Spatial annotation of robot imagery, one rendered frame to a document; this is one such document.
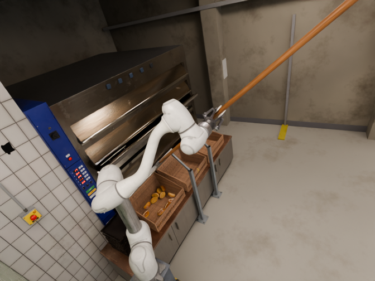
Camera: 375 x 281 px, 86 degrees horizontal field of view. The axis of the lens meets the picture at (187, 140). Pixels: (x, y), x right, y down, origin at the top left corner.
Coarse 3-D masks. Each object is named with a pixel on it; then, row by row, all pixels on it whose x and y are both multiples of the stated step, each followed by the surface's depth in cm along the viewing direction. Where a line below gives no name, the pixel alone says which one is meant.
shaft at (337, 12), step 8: (352, 0) 70; (336, 8) 74; (344, 8) 72; (328, 16) 76; (336, 16) 75; (320, 24) 78; (328, 24) 77; (312, 32) 81; (304, 40) 83; (296, 48) 86; (280, 56) 92; (288, 56) 90; (272, 64) 95; (280, 64) 94; (264, 72) 99; (256, 80) 103; (248, 88) 107; (240, 96) 112; (224, 104) 121; (216, 112) 127; (160, 160) 191
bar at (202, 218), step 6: (204, 144) 269; (210, 150) 270; (174, 156) 237; (210, 156) 274; (162, 162) 224; (180, 162) 237; (210, 162) 282; (156, 168) 217; (186, 168) 238; (210, 168) 289; (150, 174) 211; (192, 174) 239; (192, 180) 244; (216, 180) 304; (192, 186) 252; (216, 186) 308; (216, 192) 315; (222, 192) 320; (198, 198) 263; (198, 204) 268; (204, 216) 291; (204, 222) 283
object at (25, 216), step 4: (28, 208) 154; (32, 208) 153; (24, 212) 150; (28, 212) 150; (32, 212) 151; (36, 212) 154; (20, 216) 148; (24, 216) 148; (28, 216) 150; (40, 216) 156; (24, 220) 148; (28, 220) 150; (36, 220) 155; (28, 224) 151
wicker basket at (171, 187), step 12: (156, 180) 269; (168, 180) 254; (144, 192) 254; (156, 192) 267; (168, 192) 263; (180, 192) 242; (132, 204) 240; (144, 204) 252; (156, 204) 251; (144, 216) 218; (156, 216) 236; (168, 216) 230; (156, 228) 215
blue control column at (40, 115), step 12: (24, 108) 148; (36, 108) 146; (48, 108) 153; (36, 120) 148; (48, 120) 154; (48, 132) 155; (60, 132) 163; (60, 144) 164; (72, 144) 172; (60, 156) 166; (72, 156) 174; (72, 168) 176; (72, 180) 178; (108, 216) 217
